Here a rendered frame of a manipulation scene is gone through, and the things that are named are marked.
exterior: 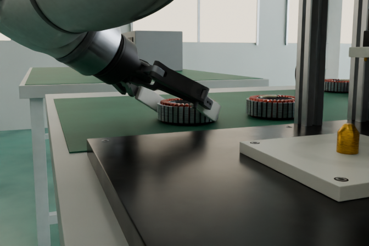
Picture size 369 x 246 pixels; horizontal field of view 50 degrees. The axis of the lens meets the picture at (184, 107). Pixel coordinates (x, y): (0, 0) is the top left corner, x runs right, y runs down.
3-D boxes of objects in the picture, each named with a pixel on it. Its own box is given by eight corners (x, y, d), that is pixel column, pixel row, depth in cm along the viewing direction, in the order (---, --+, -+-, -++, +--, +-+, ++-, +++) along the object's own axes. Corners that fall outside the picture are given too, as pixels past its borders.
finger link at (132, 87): (127, 83, 62) (118, 79, 62) (133, 101, 72) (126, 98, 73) (136, 61, 63) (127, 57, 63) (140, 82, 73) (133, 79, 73)
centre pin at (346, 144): (346, 155, 36) (348, 126, 36) (331, 150, 38) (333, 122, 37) (363, 153, 37) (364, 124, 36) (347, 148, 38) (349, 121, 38)
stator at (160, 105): (189, 128, 65) (190, 106, 64) (144, 120, 72) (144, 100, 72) (230, 119, 73) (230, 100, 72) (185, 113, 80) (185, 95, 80)
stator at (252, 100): (316, 118, 74) (316, 99, 74) (262, 121, 71) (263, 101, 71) (284, 110, 85) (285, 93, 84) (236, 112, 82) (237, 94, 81)
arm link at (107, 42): (67, 4, 58) (98, 26, 62) (40, 59, 55) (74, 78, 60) (104, -2, 51) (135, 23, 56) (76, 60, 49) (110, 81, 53)
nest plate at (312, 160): (338, 202, 28) (339, 185, 28) (239, 152, 42) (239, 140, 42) (482, 179, 33) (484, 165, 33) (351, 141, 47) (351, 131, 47)
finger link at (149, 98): (137, 98, 71) (134, 98, 72) (161, 113, 76) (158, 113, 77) (143, 83, 72) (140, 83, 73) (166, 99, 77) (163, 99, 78)
